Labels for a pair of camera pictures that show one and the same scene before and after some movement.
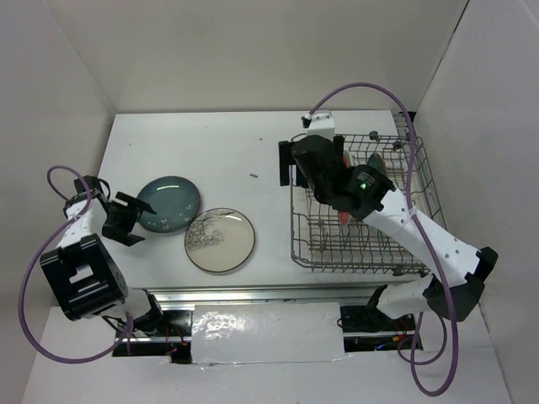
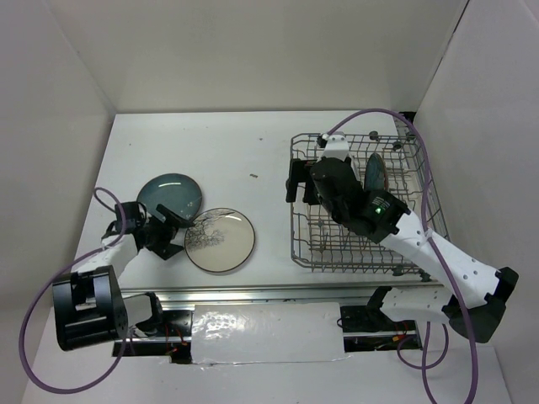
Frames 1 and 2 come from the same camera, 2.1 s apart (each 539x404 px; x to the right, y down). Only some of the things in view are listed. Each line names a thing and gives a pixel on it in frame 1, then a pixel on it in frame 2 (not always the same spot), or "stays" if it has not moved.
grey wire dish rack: x=325 y=238 stays
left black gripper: x=122 y=234 → x=168 y=233
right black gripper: x=285 y=158 → x=299 y=172
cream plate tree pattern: x=220 y=240 stays
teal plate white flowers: x=176 y=201 stays
